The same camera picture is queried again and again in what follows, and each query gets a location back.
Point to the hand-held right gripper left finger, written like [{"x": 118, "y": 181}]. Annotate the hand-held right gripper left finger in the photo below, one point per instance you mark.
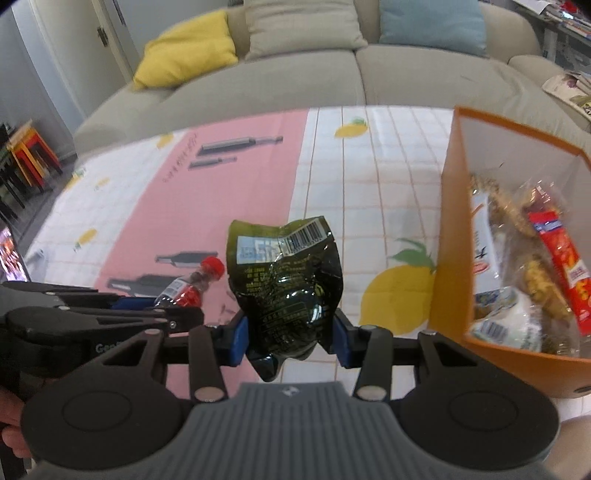
[{"x": 239, "y": 341}]

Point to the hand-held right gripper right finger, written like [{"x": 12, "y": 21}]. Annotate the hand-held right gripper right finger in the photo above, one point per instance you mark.
[{"x": 341, "y": 341}]

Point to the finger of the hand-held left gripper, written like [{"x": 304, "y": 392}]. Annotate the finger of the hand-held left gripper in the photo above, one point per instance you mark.
[
  {"x": 92, "y": 321},
  {"x": 134, "y": 303}
]

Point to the small red-capped soda bottle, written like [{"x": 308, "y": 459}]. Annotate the small red-capped soda bottle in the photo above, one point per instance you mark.
[{"x": 189, "y": 290}]

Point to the dark green snack packet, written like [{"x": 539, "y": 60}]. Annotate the dark green snack packet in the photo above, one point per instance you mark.
[{"x": 277, "y": 286}]

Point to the orange cardboard box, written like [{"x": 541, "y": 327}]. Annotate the orange cardboard box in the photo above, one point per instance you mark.
[{"x": 452, "y": 230}]

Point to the clear white candy packet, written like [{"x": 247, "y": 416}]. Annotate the clear white candy packet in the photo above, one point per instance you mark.
[{"x": 508, "y": 314}]

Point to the yellow chips packet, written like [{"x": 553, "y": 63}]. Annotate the yellow chips packet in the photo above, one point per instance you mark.
[{"x": 542, "y": 281}]

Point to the person's left hand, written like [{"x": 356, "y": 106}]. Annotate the person's left hand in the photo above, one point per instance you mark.
[{"x": 14, "y": 436}]

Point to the television screen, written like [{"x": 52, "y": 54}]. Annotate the television screen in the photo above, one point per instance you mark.
[{"x": 11, "y": 256}]

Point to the pink and white printed tablecloth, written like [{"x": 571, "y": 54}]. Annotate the pink and white printed tablecloth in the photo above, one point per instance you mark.
[{"x": 369, "y": 207}]

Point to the white snack packet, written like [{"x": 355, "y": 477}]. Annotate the white snack packet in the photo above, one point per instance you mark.
[{"x": 485, "y": 244}]

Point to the stacked orange and yellow stools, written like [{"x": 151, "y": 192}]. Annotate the stacked orange and yellow stools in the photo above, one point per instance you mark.
[{"x": 34, "y": 147}]

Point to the round puffed snack packet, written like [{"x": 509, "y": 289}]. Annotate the round puffed snack packet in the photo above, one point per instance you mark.
[{"x": 496, "y": 198}]

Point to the red snack packet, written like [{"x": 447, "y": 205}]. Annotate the red snack packet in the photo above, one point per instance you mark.
[{"x": 563, "y": 258}]

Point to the yellow pillow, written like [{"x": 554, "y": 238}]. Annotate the yellow pillow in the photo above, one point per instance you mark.
[{"x": 184, "y": 50}]

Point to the white door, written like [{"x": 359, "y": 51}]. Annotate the white door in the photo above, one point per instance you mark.
[{"x": 120, "y": 41}]

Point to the beige sofa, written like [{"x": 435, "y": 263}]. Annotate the beige sofa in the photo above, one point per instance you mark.
[{"x": 277, "y": 78}]

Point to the beige pillow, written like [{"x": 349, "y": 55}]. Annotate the beige pillow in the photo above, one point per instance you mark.
[{"x": 300, "y": 27}]

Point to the light blue pillow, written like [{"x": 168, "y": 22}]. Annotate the light blue pillow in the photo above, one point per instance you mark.
[{"x": 429, "y": 25}]

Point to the magazines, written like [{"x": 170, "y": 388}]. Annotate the magazines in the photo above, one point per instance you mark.
[{"x": 570, "y": 92}]

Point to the cluttered shelf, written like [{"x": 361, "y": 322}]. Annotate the cluttered shelf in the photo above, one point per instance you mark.
[{"x": 563, "y": 23}]

